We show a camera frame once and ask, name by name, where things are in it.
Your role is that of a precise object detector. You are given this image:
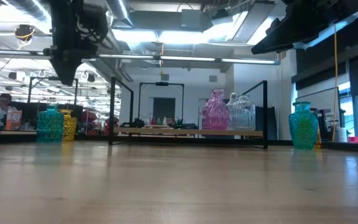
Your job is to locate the red chair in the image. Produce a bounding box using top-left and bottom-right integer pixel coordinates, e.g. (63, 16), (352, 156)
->
(104, 116), (120, 135)
(82, 110), (98, 131)

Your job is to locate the yellow diamond-pattern squat vase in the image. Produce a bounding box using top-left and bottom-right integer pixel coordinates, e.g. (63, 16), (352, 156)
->
(58, 108), (78, 142)

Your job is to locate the yellow hanging cord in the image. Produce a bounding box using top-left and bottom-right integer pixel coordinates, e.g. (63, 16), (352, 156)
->
(331, 26), (339, 142)

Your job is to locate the orange box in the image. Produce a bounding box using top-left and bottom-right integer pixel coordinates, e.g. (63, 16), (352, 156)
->
(5, 109), (23, 131)

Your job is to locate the teal textured urn-shaped vase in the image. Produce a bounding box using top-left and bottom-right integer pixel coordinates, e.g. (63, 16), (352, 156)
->
(288, 101), (319, 151)

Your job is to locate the clear flat-shouldered ribbed vase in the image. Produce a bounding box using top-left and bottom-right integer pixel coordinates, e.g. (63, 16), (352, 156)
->
(231, 95), (257, 131)

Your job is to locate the grey ceiling box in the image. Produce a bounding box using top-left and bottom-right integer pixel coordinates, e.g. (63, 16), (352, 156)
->
(181, 9), (203, 29)

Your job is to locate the teal diamond-pattern square vase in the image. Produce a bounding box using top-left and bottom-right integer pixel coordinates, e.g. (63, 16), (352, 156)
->
(36, 103), (65, 144)

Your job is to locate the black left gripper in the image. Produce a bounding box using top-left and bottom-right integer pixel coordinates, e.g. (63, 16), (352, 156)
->
(43, 18), (99, 87)

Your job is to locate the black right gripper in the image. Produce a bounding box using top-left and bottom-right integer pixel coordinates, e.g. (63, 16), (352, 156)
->
(250, 0), (358, 55)

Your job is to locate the black ceiling cable reel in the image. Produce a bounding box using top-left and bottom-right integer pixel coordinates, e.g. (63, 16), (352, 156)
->
(14, 24), (37, 42)

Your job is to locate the black background rig frame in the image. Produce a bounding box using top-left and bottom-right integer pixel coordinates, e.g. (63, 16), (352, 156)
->
(137, 82), (185, 129)
(27, 76), (80, 108)

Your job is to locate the dark blue board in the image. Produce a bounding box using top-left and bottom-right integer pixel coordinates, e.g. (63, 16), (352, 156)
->
(249, 105), (278, 141)

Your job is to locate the purple flat-shouldered ribbed vase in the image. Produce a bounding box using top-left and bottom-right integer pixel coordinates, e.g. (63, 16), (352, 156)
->
(201, 88), (230, 131)

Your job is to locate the white board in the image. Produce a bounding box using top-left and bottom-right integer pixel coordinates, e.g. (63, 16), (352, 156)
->
(295, 86), (341, 125)

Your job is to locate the white paper roll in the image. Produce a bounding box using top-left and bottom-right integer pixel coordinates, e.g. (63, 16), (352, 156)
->
(337, 127), (349, 143)

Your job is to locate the black desk partition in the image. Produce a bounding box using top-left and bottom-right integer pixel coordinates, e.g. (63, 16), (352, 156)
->
(22, 102), (84, 131)

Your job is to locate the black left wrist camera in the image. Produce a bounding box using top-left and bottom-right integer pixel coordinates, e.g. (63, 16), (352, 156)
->
(78, 1), (109, 45)

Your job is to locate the long ceiling light strip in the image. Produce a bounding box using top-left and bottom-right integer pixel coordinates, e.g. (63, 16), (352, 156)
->
(0, 49), (282, 66)

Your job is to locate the black frame wooden shelf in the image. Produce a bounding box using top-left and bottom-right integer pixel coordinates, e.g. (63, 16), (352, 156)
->
(108, 76), (269, 150)

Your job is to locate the silver spiral ceiling duct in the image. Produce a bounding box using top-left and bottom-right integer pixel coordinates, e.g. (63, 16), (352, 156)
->
(107, 0), (135, 27)

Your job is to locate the dark grey door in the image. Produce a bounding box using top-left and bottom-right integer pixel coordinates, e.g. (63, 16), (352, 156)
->
(152, 97), (177, 121)

